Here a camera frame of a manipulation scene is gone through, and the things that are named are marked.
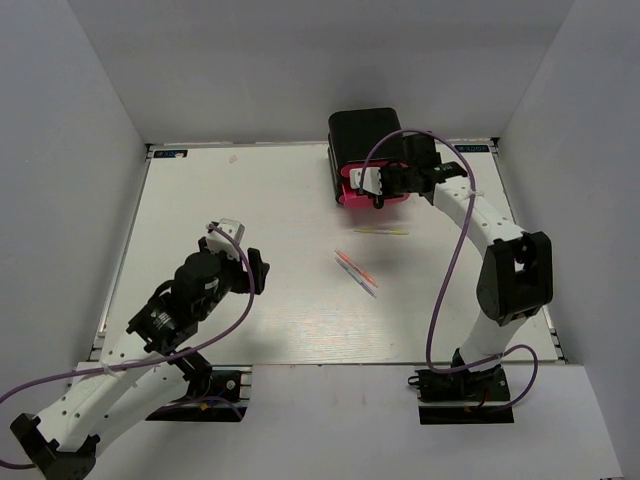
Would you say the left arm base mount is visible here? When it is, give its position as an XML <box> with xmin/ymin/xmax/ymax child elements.
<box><xmin>146</xmin><ymin>366</ymin><xmax>252</xmax><ymax>423</ymax></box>

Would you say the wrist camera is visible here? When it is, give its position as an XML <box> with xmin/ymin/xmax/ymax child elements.
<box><xmin>349</xmin><ymin>168</ymin><xmax>383</xmax><ymax>196</ymax></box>
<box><xmin>205</xmin><ymin>218</ymin><xmax>245</xmax><ymax>261</ymax></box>

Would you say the right corner label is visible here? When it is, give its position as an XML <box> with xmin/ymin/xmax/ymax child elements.
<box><xmin>454</xmin><ymin>144</ymin><xmax>491</xmax><ymax>153</ymax></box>

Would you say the red clear pen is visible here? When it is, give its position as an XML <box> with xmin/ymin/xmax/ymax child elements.
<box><xmin>335</xmin><ymin>249</ymin><xmax>379</xmax><ymax>288</ymax></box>

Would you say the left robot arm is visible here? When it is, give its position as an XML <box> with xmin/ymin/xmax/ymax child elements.
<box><xmin>10</xmin><ymin>230</ymin><xmax>270</xmax><ymax>479</ymax></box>

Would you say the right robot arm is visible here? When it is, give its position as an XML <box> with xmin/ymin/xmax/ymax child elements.
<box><xmin>376</xmin><ymin>129</ymin><xmax>553</xmax><ymax>402</ymax></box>

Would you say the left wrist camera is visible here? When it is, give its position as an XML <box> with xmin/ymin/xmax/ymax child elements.
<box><xmin>205</xmin><ymin>218</ymin><xmax>245</xmax><ymax>261</ymax></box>

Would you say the left corner label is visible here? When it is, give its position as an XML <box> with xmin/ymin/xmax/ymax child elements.
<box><xmin>153</xmin><ymin>149</ymin><xmax>188</xmax><ymax>159</ymax></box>

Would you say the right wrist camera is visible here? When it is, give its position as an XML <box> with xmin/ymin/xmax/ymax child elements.
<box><xmin>349</xmin><ymin>168</ymin><xmax>383</xmax><ymax>196</ymax></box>

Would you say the corner label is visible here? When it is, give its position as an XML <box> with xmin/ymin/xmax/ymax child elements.
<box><xmin>153</xmin><ymin>149</ymin><xmax>188</xmax><ymax>159</ymax></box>
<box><xmin>454</xmin><ymin>144</ymin><xmax>491</xmax><ymax>153</ymax></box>

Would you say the yellow pen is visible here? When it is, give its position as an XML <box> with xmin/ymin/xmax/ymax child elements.
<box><xmin>354</xmin><ymin>228</ymin><xmax>409</xmax><ymax>236</ymax></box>

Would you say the black drawer cabinet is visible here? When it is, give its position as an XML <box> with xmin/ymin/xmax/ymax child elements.
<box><xmin>328</xmin><ymin>107</ymin><xmax>406</xmax><ymax>188</ymax></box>

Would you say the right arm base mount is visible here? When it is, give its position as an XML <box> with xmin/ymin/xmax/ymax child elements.
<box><xmin>407</xmin><ymin>366</ymin><xmax>514</xmax><ymax>426</ymax></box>

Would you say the blue clear pen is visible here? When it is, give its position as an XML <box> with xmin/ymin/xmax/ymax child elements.
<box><xmin>335</xmin><ymin>253</ymin><xmax>377</xmax><ymax>298</ymax></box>

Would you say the pink drawer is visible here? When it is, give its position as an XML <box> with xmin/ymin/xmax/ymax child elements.
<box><xmin>334</xmin><ymin>181</ymin><xmax>409</xmax><ymax>209</ymax></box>
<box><xmin>337</xmin><ymin>161</ymin><xmax>391</xmax><ymax>179</ymax></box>

